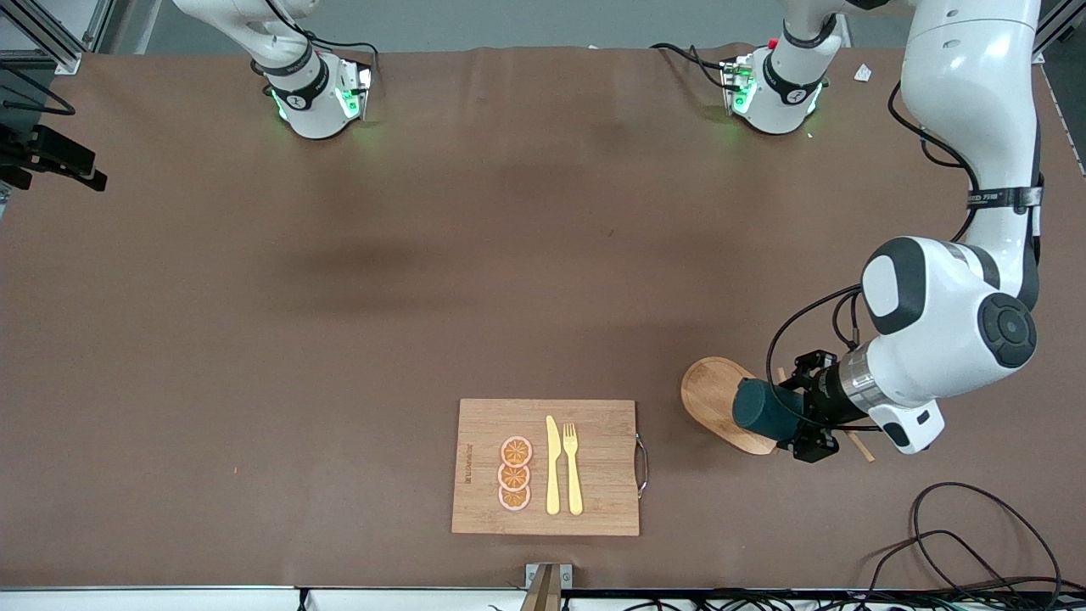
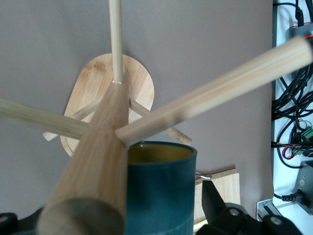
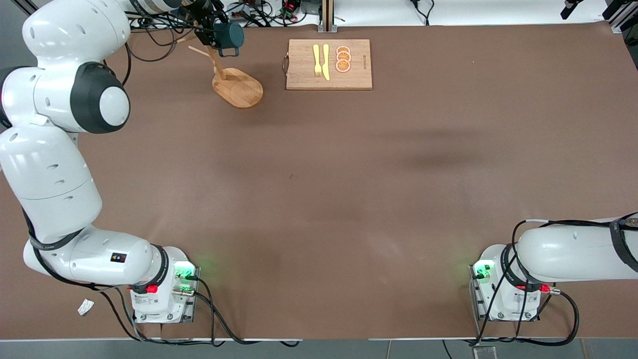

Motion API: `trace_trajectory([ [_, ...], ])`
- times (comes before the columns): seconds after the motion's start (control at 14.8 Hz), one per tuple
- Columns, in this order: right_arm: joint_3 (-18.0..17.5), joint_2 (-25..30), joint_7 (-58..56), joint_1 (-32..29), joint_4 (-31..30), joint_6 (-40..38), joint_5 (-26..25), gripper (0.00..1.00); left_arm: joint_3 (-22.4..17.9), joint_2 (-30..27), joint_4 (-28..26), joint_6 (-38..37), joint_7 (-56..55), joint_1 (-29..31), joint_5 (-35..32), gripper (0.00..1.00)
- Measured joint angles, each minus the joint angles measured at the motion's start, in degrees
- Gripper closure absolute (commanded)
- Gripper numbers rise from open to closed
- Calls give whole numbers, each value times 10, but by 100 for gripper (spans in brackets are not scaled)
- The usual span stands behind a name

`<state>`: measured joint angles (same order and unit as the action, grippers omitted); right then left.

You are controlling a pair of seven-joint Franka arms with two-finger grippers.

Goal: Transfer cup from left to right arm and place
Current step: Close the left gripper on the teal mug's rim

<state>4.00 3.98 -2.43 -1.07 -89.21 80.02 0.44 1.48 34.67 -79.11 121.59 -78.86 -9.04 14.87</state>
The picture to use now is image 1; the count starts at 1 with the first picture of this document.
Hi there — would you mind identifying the right arm black wrist cable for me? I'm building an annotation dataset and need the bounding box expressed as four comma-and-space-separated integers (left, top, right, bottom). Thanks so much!
0, 64, 76, 115

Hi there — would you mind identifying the yellow plastic fork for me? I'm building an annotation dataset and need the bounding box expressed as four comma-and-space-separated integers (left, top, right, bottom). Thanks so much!
563, 423, 585, 517

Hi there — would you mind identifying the right arm base black cable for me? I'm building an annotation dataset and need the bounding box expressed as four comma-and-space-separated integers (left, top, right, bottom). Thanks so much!
263, 0, 380, 81

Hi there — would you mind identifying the arm base black cable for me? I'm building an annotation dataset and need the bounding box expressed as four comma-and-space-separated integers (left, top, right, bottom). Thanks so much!
652, 42, 735, 90
263, 0, 380, 81

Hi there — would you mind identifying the yellow plastic knife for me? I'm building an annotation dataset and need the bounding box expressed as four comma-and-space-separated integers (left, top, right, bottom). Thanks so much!
545, 415, 563, 516

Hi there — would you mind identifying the wooden cutting board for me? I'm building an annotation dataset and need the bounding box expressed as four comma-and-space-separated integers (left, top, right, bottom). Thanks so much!
451, 398, 650, 537

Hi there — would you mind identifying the left arm base black cable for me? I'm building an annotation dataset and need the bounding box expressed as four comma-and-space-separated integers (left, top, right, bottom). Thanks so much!
652, 42, 735, 90

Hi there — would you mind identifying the white table edge rail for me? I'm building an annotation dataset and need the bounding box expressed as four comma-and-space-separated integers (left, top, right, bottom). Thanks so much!
0, 586, 1086, 611

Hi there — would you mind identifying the dark teal mug with handle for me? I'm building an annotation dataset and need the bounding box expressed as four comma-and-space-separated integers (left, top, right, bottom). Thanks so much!
732, 378, 803, 442

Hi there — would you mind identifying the aluminium frame post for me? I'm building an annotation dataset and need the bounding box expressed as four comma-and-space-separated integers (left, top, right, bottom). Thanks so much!
0, 0, 115, 76
1031, 0, 1086, 62

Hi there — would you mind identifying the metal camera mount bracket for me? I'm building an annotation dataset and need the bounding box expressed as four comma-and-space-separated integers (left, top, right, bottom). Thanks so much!
524, 563, 574, 611

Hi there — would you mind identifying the large table cover sheet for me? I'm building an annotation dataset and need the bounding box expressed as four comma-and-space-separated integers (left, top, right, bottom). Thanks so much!
0, 44, 1086, 591

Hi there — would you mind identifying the black looped floor cable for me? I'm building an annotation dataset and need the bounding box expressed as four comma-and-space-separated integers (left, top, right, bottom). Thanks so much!
865, 482, 1063, 611

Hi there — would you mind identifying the wooden mug tree stand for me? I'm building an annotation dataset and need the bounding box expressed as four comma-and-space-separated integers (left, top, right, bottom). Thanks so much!
680, 356, 876, 463

